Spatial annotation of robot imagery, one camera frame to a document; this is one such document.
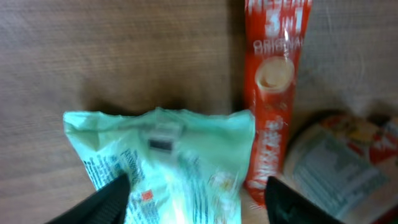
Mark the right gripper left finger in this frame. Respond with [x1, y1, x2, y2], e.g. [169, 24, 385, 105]
[47, 174, 130, 224]

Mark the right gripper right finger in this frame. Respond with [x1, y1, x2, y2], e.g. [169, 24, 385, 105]
[265, 176, 342, 224]

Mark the green lid white jar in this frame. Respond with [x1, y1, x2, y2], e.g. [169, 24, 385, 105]
[283, 112, 397, 223]

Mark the pale teal sachet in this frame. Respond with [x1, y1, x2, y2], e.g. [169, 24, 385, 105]
[63, 108, 254, 224]

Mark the red sachet stick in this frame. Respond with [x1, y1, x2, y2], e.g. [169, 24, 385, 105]
[244, 0, 312, 207]

